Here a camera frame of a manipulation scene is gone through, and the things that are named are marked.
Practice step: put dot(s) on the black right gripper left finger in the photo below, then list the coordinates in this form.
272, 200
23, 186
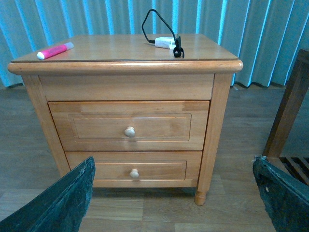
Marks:
60, 208

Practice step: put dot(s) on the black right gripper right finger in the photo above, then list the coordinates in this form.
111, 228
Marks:
286, 199

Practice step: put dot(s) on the wooden drawer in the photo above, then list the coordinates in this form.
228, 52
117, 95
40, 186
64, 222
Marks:
130, 126
142, 169

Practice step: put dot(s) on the pink highlighter marker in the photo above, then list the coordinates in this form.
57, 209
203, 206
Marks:
48, 53

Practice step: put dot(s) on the light wooden nightstand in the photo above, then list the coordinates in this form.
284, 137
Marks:
124, 68

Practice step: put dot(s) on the pale green curtain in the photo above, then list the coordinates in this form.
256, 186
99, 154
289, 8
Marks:
265, 34

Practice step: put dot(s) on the white charger adapter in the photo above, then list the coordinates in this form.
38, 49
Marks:
165, 42

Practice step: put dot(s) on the dark wooden furniture frame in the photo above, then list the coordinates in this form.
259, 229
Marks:
291, 102

